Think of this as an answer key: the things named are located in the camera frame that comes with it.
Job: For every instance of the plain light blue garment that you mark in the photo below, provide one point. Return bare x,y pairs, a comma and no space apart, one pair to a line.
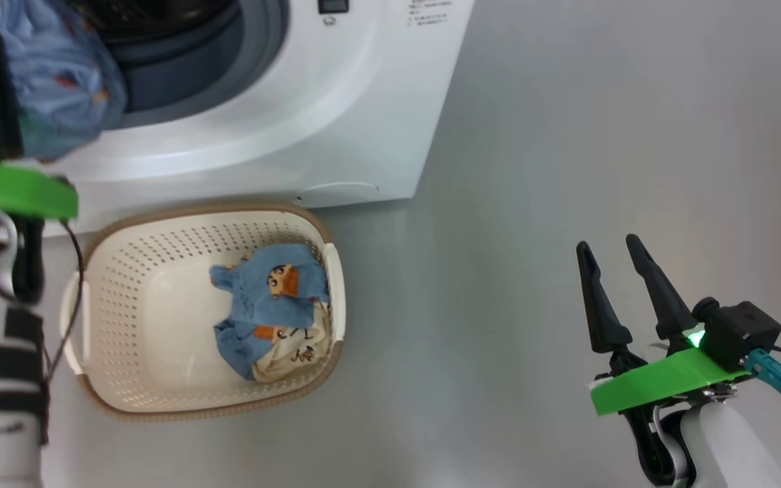
58,74

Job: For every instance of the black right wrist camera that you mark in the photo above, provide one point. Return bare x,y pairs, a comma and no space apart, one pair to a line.
736,332

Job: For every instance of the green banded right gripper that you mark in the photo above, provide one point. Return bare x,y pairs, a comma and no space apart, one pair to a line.
662,383

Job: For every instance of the round white filter cover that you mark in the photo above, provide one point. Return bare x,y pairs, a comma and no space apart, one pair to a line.
336,193

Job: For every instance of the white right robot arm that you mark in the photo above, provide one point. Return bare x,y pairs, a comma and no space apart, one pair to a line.
729,447

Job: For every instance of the white front-load washing machine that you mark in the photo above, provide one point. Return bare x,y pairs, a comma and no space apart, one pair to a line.
295,108

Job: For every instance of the printed warning text label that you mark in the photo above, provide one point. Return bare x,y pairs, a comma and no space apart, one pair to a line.
429,12

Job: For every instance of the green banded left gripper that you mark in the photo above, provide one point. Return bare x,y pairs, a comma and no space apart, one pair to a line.
11,190

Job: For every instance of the black door latch socket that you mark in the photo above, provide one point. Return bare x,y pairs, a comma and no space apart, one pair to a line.
333,5

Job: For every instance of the blue cartoon print garment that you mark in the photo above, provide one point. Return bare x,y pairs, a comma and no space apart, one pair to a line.
262,298

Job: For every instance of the cream perforated laundry basket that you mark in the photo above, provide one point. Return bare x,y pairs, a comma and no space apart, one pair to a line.
160,325

